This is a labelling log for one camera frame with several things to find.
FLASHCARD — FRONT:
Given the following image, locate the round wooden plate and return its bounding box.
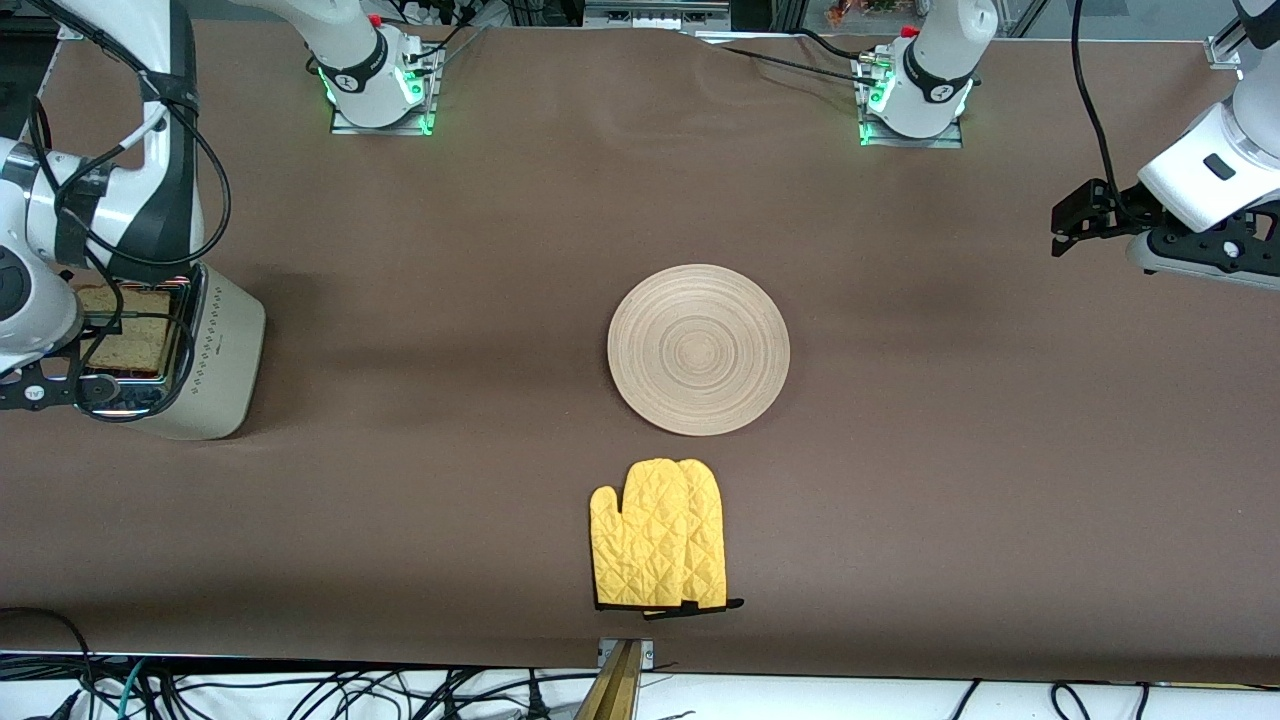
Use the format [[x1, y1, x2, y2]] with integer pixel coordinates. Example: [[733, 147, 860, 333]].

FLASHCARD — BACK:
[[608, 263, 791, 437]]

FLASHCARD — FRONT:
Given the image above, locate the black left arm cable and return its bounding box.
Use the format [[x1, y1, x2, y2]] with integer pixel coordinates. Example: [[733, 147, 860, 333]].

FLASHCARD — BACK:
[[1070, 0, 1127, 217]]

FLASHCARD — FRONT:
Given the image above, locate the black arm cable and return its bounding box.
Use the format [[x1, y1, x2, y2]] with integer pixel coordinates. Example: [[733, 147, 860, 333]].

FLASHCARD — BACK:
[[1070, 0, 1127, 217], [28, 0, 233, 423]]

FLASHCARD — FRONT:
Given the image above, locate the aluminium profile bar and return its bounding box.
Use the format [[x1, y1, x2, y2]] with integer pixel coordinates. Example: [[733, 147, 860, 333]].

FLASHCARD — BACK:
[[575, 638, 656, 720]]

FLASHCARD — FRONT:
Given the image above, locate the yellow quilted oven mitt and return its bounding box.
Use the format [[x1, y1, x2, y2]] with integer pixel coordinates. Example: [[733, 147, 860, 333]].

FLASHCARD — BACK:
[[589, 458, 746, 621]]

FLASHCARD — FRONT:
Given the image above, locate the teal cable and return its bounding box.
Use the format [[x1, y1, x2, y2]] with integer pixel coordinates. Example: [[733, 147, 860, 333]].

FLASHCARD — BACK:
[[113, 658, 149, 720]]

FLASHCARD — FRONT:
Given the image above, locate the black cable on table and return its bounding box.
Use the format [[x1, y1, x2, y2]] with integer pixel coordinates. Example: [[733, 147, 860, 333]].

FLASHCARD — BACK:
[[690, 28, 891, 86]]

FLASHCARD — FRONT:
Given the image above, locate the brown bread slice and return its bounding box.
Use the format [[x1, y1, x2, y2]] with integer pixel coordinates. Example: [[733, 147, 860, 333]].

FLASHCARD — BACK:
[[75, 285, 173, 376]]

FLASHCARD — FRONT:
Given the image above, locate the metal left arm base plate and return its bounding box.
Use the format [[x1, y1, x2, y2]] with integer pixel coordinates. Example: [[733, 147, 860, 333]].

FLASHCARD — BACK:
[[858, 55, 966, 149]]

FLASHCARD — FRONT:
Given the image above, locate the brown table cover cloth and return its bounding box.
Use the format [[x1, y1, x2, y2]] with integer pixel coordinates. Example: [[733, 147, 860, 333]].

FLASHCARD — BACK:
[[0, 18, 1280, 686]]

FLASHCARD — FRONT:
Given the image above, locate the cream and chrome toaster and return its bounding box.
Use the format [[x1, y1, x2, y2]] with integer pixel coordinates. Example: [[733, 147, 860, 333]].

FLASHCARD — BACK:
[[75, 260, 267, 442]]

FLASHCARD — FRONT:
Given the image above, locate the silver frame rail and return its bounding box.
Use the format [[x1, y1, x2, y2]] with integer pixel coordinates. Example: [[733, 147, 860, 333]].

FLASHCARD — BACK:
[[585, 0, 731, 31]]

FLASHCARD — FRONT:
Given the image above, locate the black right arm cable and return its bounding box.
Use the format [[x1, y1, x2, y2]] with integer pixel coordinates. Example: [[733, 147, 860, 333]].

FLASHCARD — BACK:
[[28, 0, 233, 423]]

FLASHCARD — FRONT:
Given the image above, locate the thick black looping cable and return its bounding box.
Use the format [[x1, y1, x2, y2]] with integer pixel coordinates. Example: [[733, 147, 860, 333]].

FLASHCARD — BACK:
[[0, 606, 98, 720]]

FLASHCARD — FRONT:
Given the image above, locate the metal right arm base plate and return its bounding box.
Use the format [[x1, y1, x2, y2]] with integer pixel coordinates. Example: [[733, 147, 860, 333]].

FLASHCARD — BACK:
[[330, 45, 441, 136]]

